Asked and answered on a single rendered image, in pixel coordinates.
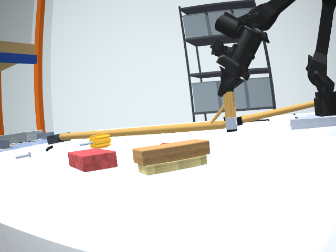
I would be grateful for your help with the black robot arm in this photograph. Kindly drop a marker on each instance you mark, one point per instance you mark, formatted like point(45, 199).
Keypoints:
point(263, 17)

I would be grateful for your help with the red block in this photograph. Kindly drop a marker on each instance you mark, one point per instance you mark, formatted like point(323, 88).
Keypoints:
point(92, 159)

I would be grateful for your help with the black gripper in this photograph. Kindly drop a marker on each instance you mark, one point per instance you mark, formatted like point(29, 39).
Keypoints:
point(235, 67)

